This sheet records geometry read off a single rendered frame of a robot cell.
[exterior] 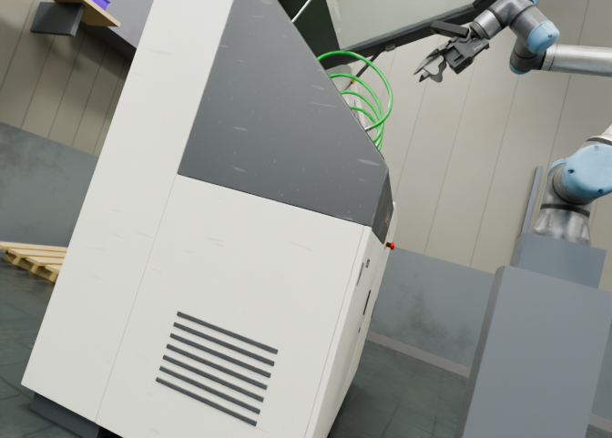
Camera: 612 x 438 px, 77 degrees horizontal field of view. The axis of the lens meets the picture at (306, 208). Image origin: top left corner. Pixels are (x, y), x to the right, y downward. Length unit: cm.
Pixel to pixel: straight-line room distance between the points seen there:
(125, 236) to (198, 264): 26
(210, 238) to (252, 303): 21
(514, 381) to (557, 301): 22
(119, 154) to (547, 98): 362
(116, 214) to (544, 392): 122
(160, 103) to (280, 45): 40
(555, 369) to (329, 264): 59
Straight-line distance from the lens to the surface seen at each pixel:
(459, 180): 385
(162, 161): 121
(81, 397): 135
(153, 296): 118
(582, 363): 116
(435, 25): 134
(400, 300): 375
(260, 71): 117
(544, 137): 402
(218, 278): 107
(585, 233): 125
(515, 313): 113
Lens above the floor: 71
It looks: 5 degrees up
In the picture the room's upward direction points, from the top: 17 degrees clockwise
